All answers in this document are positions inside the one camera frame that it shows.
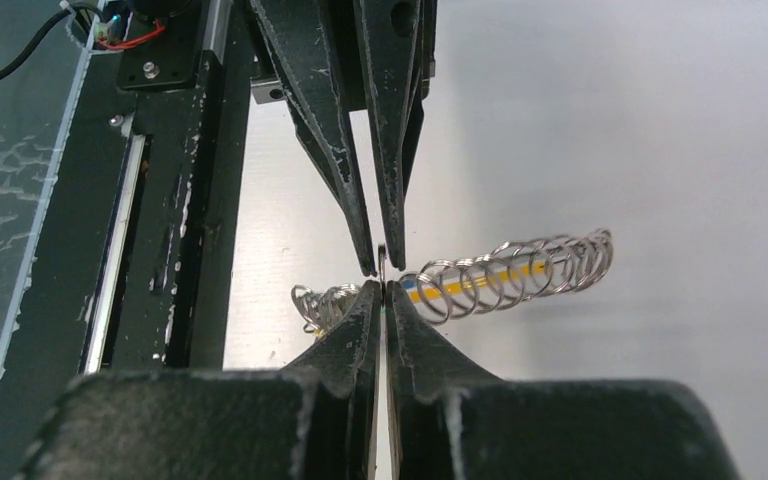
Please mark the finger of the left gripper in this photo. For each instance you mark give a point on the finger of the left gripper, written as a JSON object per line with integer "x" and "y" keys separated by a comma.
{"x": 301, "y": 45}
{"x": 396, "y": 45}

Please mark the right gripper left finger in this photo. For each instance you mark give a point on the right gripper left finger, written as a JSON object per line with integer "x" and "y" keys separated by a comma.
{"x": 314, "y": 418}

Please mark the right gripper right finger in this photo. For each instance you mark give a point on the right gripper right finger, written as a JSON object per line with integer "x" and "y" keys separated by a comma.
{"x": 453, "y": 419}

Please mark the large keyring with yellow handle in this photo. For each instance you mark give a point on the large keyring with yellow handle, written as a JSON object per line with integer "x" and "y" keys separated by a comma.
{"x": 513, "y": 273}

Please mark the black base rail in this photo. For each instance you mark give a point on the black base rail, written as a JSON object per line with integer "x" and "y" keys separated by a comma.
{"x": 127, "y": 263}

